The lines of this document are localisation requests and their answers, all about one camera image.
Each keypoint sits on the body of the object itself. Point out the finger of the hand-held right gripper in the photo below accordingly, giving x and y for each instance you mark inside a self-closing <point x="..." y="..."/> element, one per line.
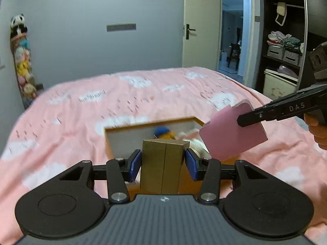
<point x="255" y="118"/>
<point x="293" y="97"/>

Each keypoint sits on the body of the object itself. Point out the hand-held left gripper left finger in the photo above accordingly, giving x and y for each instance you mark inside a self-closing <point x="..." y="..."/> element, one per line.
<point x="135" y="164"/>

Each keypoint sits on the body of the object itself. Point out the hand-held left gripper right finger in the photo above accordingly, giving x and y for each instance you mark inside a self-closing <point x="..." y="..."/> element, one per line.
<point x="191" y="164"/>

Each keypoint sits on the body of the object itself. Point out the gold box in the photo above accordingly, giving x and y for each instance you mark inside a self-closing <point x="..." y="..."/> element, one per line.
<point x="161" y="166"/>

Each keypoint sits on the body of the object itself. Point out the orange cardboard box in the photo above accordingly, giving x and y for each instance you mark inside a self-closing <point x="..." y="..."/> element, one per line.
<point x="122" y="137"/>

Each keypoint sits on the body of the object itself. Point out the pink fabric pouch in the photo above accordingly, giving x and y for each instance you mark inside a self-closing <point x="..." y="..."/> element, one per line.
<point x="189" y="134"/>

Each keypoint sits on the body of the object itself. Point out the pink square card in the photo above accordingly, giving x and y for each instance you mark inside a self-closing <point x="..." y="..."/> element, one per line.
<point x="224" y="135"/>

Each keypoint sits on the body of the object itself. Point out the person's right hand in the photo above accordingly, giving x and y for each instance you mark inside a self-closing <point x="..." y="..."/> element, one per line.
<point x="319" y="132"/>

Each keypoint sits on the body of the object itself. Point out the white storage bin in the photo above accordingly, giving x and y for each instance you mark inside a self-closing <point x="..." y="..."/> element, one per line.
<point x="278" y="86"/>

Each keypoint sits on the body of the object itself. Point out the light purple cloth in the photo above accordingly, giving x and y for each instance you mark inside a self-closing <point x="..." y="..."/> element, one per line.
<point x="287" y="71"/>

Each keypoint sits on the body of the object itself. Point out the woven storage basket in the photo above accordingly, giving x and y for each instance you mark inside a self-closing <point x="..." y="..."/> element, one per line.
<point x="275" y="52"/>
<point x="292" y="57"/>

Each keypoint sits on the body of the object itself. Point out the yellow plush toy blue hat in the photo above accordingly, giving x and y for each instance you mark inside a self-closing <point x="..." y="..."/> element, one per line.
<point x="166" y="134"/>

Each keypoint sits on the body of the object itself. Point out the stack of folded clothes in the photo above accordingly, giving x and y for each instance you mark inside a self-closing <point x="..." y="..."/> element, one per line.
<point x="283" y="39"/>

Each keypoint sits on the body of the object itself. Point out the pink printed blanket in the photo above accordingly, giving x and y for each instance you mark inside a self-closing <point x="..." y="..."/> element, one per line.
<point x="76" y="132"/>

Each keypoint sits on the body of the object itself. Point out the dark wooden chair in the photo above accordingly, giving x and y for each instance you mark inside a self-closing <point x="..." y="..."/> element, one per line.
<point x="233" y="53"/>

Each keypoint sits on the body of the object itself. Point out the dark wardrobe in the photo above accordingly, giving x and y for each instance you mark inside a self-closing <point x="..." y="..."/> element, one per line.
<point x="316" y="17"/>

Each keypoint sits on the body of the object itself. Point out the white hanging bag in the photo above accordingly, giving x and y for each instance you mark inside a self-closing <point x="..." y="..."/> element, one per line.
<point x="281" y="10"/>

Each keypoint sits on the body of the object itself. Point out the cream door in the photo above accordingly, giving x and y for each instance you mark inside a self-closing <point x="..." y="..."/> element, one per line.
<point x="201" y="48"/>

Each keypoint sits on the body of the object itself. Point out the hanging column of plush toys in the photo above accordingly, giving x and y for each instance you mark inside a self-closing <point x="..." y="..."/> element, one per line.
<point x="23" y="61"/>

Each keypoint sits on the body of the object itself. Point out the grey wall plate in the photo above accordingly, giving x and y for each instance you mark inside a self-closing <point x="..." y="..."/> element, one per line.
<point x="121" y="28"/>

